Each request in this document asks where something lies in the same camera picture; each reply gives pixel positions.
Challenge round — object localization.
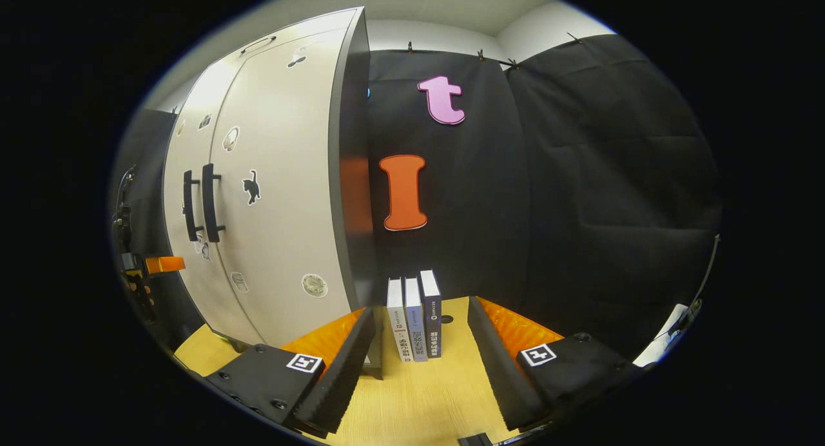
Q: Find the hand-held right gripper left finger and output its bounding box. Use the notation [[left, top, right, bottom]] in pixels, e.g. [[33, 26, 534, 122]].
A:
[[205, 306, 377, 434]]

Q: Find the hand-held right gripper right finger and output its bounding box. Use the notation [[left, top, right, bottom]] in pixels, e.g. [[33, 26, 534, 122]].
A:
[[467, 296, 646, 434]]

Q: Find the white book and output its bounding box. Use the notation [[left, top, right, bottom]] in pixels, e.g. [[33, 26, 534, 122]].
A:
[[387, 277, 411, 363]]

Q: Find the dark navy book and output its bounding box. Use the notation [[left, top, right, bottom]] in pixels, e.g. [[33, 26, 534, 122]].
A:
[[419, 269, 444, 360]]

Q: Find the light blue book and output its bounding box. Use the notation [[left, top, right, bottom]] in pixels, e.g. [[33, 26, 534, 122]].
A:
[[403, 277, 429, 363]]

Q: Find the white and grey cabinet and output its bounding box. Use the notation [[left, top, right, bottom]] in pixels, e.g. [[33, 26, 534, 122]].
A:
[[161, 6, 384, 379]]

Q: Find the black backdrop cloth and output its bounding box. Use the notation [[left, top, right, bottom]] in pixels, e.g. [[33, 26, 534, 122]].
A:
[[110, 34, 723, 363]]

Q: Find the white cabinet drawer front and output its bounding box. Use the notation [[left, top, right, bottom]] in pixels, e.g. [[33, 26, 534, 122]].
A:
[[184, 8, 359, 79]]

